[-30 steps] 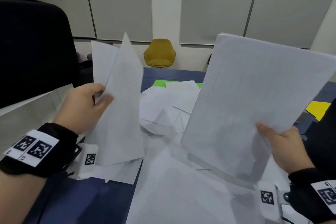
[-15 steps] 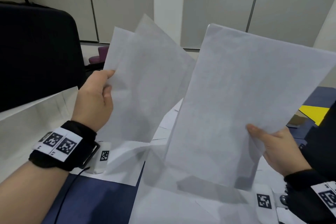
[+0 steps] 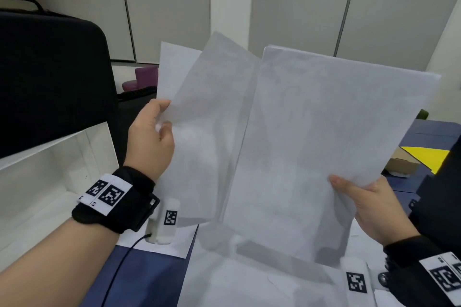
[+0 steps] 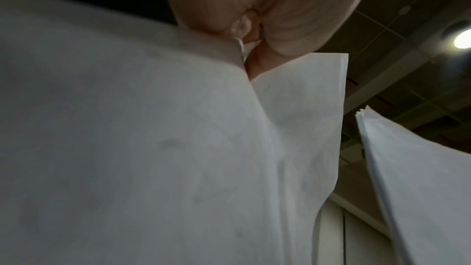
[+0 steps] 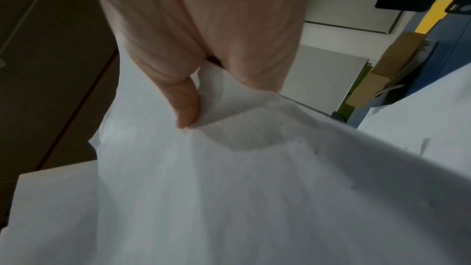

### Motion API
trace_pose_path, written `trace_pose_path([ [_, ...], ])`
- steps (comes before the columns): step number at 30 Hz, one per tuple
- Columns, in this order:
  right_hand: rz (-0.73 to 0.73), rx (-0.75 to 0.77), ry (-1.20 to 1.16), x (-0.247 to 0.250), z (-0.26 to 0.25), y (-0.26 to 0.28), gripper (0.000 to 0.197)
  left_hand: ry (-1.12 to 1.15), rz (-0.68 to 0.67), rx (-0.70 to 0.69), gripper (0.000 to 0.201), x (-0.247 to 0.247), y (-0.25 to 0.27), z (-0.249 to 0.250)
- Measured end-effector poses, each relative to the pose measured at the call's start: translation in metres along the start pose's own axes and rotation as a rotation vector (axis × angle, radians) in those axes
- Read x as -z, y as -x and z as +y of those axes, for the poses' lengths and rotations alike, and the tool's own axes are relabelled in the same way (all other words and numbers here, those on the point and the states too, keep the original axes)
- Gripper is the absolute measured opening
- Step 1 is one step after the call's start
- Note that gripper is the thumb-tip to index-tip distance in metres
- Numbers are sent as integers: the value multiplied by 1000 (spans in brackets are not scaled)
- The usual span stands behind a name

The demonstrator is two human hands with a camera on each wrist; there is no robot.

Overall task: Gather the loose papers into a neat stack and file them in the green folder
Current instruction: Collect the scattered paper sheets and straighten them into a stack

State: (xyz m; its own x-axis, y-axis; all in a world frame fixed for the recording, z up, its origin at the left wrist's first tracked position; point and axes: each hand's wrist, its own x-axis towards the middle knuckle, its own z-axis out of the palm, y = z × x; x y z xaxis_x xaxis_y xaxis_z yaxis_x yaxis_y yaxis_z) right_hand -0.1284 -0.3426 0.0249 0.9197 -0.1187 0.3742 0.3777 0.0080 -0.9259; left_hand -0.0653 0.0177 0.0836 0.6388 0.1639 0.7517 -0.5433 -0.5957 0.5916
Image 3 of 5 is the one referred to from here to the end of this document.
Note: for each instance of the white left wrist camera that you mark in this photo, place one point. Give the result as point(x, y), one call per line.
point(164, 234)

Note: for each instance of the yellow folder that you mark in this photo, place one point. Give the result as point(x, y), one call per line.
point(428, 157)

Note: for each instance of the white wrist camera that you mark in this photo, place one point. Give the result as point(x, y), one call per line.
point(164, 234)
point(356, 267)

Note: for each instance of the tall purple stool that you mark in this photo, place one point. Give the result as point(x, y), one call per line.
point(147, 77)

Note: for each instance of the person's left forearm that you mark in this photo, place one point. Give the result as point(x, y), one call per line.
point(54, 267)

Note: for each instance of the large black carrying case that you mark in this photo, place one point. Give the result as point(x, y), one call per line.
point(54, 83)

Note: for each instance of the low purple stool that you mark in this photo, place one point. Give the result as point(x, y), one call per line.
point(129, 86)

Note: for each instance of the black case with white label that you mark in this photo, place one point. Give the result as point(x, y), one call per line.
point(133, 109)

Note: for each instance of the single white paper sheet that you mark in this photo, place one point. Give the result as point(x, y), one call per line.
point(173, 65)
point(209, 119)

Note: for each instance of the person's right hand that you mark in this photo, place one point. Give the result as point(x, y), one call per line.
point(381, 213)

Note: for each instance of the neat white paper sheaf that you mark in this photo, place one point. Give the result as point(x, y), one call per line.
point(324, 137)

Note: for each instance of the brown cardboard box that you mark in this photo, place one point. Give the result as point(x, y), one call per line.
point(401, 164)

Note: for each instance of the open white box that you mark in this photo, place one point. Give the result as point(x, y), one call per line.
point(43, 181)

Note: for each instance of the person's left hand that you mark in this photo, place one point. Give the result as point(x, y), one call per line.
point(151, 145)

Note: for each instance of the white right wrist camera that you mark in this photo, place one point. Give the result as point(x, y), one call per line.
point(356, 267)

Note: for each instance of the black fabric bag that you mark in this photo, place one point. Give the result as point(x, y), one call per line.
point(439, 202)

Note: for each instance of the pile of white papers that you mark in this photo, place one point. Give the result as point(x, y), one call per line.
point(223, 281)

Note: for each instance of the green sofa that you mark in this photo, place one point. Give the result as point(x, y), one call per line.
point(422, 114)

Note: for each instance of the grey roller blind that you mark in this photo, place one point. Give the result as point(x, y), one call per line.
point(302, 1)
point(83, 4)
point(396, 11)
point(165, 4)

